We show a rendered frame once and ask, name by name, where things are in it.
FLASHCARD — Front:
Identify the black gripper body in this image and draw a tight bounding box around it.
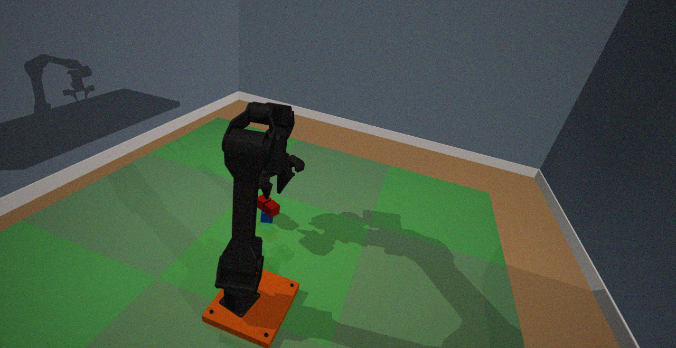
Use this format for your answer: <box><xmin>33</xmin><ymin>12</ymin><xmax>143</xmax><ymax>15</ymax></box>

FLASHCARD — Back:
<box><xmin>258</xmin><ymin>151</ymin><xmax>305</xmax><ymax>189</ymax></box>

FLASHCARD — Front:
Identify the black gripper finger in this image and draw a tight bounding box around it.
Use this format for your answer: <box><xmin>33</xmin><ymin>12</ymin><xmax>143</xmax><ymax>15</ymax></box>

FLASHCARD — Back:
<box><xmin>277</xmin><ymin>172</ymin><xmax>295</xmax><ymax>194</ymax></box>
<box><xmin>261</xmin><ymin>183</ymin><xmax>273</xmax><ymax>200</ymax></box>

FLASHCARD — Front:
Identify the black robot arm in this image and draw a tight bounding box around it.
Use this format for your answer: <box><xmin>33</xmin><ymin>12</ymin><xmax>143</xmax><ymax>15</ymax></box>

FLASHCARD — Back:
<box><xmin>215</xmin><ymin>101</ymin><xmax>295</xmax><ymax>317</ymax></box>

